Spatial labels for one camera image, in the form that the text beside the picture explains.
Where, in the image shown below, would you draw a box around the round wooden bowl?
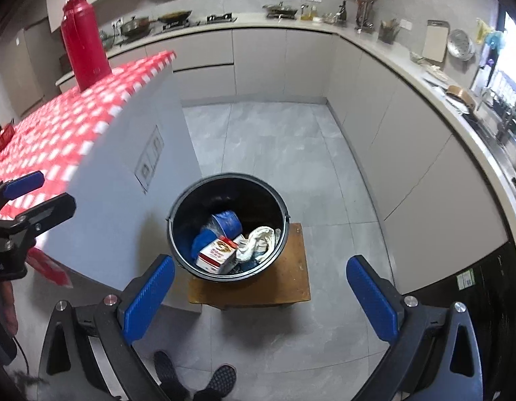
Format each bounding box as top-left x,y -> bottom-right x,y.
447,85 -> 477,107

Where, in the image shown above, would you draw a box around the beige kitchen counter cabinets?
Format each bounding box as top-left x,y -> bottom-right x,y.
55,14 -> 516,297

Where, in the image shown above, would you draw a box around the steel pan with lid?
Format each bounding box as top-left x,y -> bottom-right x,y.
263,2 -> 298,19

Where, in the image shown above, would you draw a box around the black gas stove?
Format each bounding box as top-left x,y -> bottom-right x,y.
160,12 -> 237,36

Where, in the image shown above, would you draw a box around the person's shoe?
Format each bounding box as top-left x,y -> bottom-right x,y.
153,350 -> 189,401
193,364 -> 237,401

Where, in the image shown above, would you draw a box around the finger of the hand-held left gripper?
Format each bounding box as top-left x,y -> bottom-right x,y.
0,193 -> 77,245
0,170 -> 45,218

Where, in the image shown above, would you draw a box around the dark wok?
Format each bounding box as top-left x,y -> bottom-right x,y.
158,10 -> 193,26

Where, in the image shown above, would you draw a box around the island socket panel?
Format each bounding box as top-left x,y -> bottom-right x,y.
134,125 -> 164,190

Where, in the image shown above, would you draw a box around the black cable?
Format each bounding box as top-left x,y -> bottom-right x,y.
13,334 -> 30,379

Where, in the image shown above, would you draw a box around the person's right shoe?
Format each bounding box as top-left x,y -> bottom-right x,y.
193,364 -> 237,401

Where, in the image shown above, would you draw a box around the white cloth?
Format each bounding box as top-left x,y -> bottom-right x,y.
235,226 -> 282,263

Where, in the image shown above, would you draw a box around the blue white paper cup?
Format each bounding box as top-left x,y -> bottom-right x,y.
210,211 -> 243,239

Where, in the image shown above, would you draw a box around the black appliance with sticker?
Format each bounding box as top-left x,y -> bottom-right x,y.
402,242 -> 516,401

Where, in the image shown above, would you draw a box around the dark utensil holder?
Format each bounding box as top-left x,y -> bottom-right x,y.
378,19 -> 397,44

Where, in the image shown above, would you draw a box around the white cutting board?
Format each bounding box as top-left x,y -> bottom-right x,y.
422,19 -> 450,62

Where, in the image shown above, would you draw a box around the steel faucet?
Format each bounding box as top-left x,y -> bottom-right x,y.
481,88 -> 516,143

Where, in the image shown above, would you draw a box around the red checkered tablecloth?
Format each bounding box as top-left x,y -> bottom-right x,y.
0,50 -> 176,289

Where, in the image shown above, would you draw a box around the knife rack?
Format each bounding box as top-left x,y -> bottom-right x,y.
355,0 -> 376,33

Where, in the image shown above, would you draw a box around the teal hanging cloth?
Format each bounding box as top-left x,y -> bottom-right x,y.
486,30 -> 505,53

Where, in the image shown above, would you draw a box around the kitchen window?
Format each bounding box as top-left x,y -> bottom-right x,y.
471,4 -> 516,130

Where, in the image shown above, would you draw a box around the wooden stool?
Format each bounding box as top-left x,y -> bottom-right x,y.
188,222 -> 312,310

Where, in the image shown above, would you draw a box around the yellow hanging cloth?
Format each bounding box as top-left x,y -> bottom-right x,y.
475,17 -> 493,46

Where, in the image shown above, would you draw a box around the steel colander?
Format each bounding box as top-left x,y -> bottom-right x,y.
447,29 -> 476,61

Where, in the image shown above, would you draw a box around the black plastic bucket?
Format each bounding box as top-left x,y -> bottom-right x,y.
166,172 -> 292,288

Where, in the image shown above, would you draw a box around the white plates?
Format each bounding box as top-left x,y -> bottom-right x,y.
421,62 -> 448,81

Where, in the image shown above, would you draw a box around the red thermos flask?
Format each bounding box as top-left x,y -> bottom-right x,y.
60,0 -> 112,93

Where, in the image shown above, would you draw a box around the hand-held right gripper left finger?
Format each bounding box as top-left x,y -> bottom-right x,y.
37,254 -> 176,401

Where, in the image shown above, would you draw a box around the person's left shoe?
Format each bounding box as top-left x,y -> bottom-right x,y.
153,350 -> 189,401

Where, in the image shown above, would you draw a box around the person's left hand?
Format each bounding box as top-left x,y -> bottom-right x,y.
2,280 -> 18,336

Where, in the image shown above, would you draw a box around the grey kitchen island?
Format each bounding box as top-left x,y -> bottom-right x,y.
28,64 -> 202,314

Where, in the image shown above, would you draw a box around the steel sink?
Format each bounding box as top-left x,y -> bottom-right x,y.
462,109 -> 516,201

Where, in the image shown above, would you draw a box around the red white card box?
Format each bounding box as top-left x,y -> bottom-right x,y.
195,235 -> 238,275

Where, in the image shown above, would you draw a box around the pot with glass lid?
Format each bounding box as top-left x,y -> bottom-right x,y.
120,16 -> 152,37

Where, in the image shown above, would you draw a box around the beige refrigerator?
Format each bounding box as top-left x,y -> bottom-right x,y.
15,17 -> 70,113

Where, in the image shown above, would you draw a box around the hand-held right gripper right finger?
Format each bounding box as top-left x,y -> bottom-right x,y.
345,255 -> 484,401

